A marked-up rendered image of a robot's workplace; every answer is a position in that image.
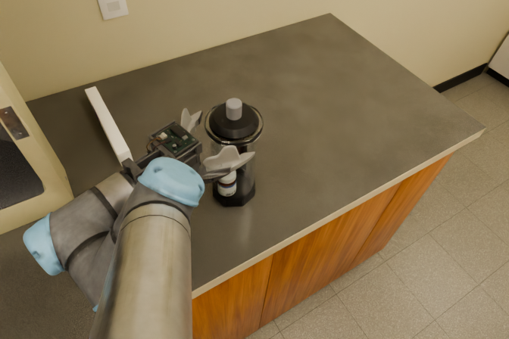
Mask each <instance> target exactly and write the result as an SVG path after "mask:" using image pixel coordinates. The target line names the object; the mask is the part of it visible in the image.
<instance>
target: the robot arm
mask: <svg viewBox="0 0 509 339"><path fill-rule="evenodd" d="M202 114H203V111H201V110H200V111H199V112H197V113H195V114H193V115H191V116H190V114H189V112H188V110H187V108H184V109H183V112H182V114H181V125H180V124H178V123H176V122H175V120H173V121H171V122H169V123H168V124H166V125H165V126H163V127H161V128H160V129H158V130H156V131H155V132H153V133H152V134H150V135H148V139H149V143H148V144H147V145H146V148H147V154H145V155H143V156H141V157H140V158H139V159H137V160H135V161H132V160H131V159H130V158H129V157H128V158H127V159H125V160H124V161H122V162H121V163H122V166H123V169H122V170H121V171H120V172H119V173H115V174H113V175H111V176H109V177H108V178H106V179H105V180H103V181H102V182H100V183H98V184H97V185H96V186H94V187H92V188H90V189H89V190H87V191H85V192H84V193H82V194H81V195H79V196H78V197H76V198H74V199H73V200H72V201H70V202H68V203H67V204H65V205H64V206H62V207H60V208H58V209H57V210H56V211H54V212H50V213H48V214H47V216H45V217H44V218H42V219H41V220H39V221H38V222H37V223H35V224H34V225H33V226H32V227H30V228H29V229H27V230H26V231H25V233H24V234H23V242H24V244H25V245H26V247H27V249H28V251H29V252H30V253H31V254H32V255H33V257H34V258H35V260H36V261H37V263H38V264H39V265H40V266H41V267H42V268H43V269H44V270H45V271H46V272H47V273H48V274H49V275H57V274H59V273H60V272H64V271H66V272H68V273H69V274H70V276H71V277H72V279H73V280H74V281H75V282H76V284H77V285H78V287H79V288H80V290H81V291H82V292H83V294H84V295H85V296H86V298H87V300H88V301H89V302H90V303H91V305H92V306H93V311H94V312H96V314H95V318H94V322H93V325H92V330H91V332H90V336H89V339H192V267H191V228H190V225H191V224H190V216H191V214H192V211H193V210H194V209H195V207H197V206H198V202H199V200H200V198H201V196H202V195H203V193H204V191H205V184H208V183H212V182H215V181H217V180H218V179H221V178H223V177H224V176H227V175H229V174H230V173H231V172H232V171H234V170H237V169H238V168H239V167H241V166H242V165H244V164H245V163H247V162H248V161H249V160H250V159H252V158H253V156H254V155H255V151H249V152H244V153H242V154H240V155H239V153H238V151H237V149H236V146H234V145H228V146H225V147H224V148H223V149H222V150H221V152H220V153H219V154H218V155H216V156H213V157H207V158H206V159H204V161H203V164H204V165H205V166H203V167H201V168H200V165H201V160H200V153H202V152H203V150H202V143H201V142H199V143H198V139H197V138H196V137H194V136H193V135H192V134H193V133H194V132H195V128H196V127H197V126H198V125H199V124H200V123H201V117H202ZM162 130H163V131H162ZM149 144H150V145H151V151H150V150H149V149H148V145H149Z"/></svg>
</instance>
